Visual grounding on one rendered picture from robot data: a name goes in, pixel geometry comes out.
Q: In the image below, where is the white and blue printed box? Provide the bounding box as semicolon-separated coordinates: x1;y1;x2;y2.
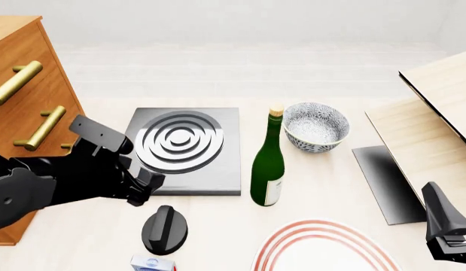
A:
129;254;178;271

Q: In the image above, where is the pale wooden box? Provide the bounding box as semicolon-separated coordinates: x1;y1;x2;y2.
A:
364;47;466;212

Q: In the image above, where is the small flat plate on stalk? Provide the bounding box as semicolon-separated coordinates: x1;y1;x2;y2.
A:
68;113;136;156

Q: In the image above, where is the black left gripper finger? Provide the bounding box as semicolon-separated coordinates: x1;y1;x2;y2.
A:
126;187;154;208
136;167;166;196

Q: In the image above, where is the round black stove knob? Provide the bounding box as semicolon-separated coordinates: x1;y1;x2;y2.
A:
141;204;190;257

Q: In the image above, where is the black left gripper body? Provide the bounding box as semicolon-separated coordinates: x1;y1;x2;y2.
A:
102;154;144;202

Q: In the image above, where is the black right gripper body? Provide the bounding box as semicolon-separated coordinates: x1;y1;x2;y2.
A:
425;228;466;266

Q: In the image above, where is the blue patterned bowl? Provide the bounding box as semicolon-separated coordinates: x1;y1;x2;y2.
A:
282;102;351;154

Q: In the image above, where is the wooden cabinet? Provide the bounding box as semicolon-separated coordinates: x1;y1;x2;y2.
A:
0;15;87;246

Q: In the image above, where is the flat black stove plate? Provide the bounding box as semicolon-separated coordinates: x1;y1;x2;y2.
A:
123;106;242;197

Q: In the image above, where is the green wine bottle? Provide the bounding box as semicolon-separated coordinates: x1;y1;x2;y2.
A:
249;103;287;208

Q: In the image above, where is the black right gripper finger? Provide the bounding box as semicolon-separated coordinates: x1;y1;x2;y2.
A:
421;181;466;244

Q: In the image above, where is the white plate with red rings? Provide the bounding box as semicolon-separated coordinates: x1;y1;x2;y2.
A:
251;219;404;271

